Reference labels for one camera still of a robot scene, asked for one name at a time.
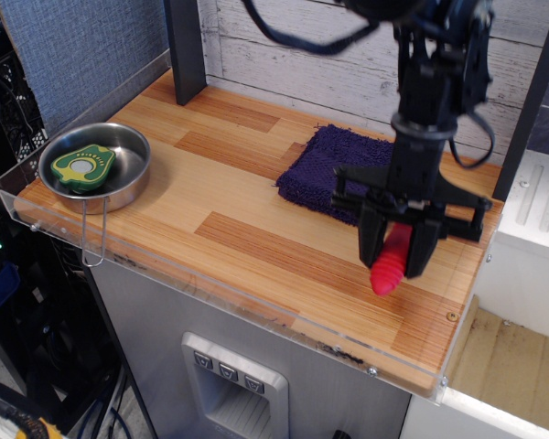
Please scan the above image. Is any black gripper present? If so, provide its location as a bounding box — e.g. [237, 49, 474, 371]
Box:
[331, 166, 492, 279]

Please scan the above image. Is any red handled metal spork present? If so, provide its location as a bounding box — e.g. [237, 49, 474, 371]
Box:
[370, 223, 413, 296]

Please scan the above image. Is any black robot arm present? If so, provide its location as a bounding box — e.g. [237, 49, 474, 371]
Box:
[332, 1, 494, 278]

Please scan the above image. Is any purple folded towel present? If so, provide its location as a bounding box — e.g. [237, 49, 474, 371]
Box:
[275, 124, 393, 226]

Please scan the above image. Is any white toy sink unit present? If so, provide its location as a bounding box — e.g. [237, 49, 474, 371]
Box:
[402, 151, 549, 438]

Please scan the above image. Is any silver toy fridge dispenser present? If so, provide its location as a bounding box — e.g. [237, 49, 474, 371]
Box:
[181, 332, 290, 438]

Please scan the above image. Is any green toy avocado half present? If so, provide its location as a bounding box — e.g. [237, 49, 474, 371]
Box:
[50, 144, 116, 194]

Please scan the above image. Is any clear acrylic table guard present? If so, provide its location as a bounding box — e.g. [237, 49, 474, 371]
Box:
[0, 146, 487, 398]

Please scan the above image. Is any black cable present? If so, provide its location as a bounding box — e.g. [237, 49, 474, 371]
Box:
[240, 0, 496, 169]

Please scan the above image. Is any dark vertical post right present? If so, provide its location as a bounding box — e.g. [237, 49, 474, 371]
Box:
[491, 0, 549, 202]

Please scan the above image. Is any dark vertical post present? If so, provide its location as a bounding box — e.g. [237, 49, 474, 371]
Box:
[164, 0, 207, 106]
[491, 0, 549, 202]

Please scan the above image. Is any dark vertical post left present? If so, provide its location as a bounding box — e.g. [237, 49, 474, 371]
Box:
[164, 0, 207, 106]

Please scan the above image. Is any steel pan with wire handle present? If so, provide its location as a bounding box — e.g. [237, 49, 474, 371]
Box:
[38, 123, 152, 268]

